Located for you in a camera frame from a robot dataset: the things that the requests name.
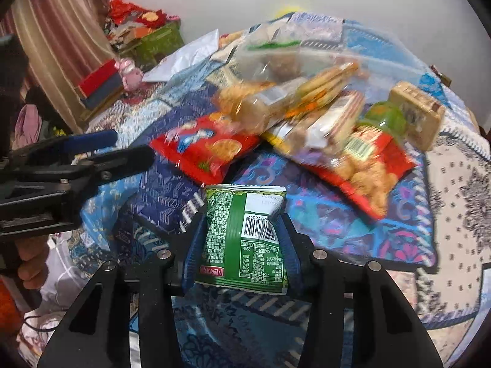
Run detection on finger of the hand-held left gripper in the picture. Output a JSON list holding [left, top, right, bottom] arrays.
[[8, 129, 119, 173], [57, 146, 156, 200]]

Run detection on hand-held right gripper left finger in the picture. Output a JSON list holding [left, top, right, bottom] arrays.
[[36, 211, 208, 368]]

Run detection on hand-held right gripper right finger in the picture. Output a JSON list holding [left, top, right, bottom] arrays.
[[276, 215, 446, 368]]

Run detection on green snack packet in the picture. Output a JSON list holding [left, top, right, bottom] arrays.
[[194, 185, 289, 296]]

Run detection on red cracker snack packet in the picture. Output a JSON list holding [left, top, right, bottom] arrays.
[[149, 113, 261, 186]]

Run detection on clear zip bag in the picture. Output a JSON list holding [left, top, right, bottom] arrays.
[[214, 23, 369, 123]]

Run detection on person's left hand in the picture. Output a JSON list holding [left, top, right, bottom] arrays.
[[17, 238, 50, 290]]

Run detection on grey flat box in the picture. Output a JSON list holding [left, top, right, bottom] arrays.
[[80, 79, 125, 111]]

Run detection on red flat box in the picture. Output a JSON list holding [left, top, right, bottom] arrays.
[[77, 59, 123, 96]]

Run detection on pink garment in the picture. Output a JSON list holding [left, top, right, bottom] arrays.
[[15, 103, 44, 150]]

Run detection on pink plush toy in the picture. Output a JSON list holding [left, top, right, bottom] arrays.
[[115, 58, 143, 92]]

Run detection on striped curtain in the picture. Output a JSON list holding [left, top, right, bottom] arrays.
[[8, 0, 116, 131]]

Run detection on green box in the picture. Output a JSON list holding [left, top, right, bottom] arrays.
[[134, 21, 185, 70]]

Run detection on white pillow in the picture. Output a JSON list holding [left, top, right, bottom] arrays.
[[142, 29, 220, 83]]

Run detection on yellow snack packet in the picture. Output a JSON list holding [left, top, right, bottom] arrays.
[[263, 119, 319, 154]]

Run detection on red fried snack packet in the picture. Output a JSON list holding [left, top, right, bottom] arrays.
[[303, 125, 418, 221]]

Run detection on clear rice cracker packet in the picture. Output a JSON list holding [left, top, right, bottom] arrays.
[[215, 80, 307, 131]]

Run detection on red striped biscuit packet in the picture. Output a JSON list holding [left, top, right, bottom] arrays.
[[307, 90, 367, 150]]

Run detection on green round jelly cup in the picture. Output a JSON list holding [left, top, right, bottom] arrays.
[[364, 101, 408, 139]]

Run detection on orange striped wafer packet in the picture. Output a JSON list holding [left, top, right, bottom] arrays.
[[284, 61, 361, 108]]

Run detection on beige snack box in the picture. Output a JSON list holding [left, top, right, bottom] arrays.
[[389, 80, 446, 151]]

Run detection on black cable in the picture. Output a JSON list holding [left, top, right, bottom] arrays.
[[23, 312, 60, 334]]

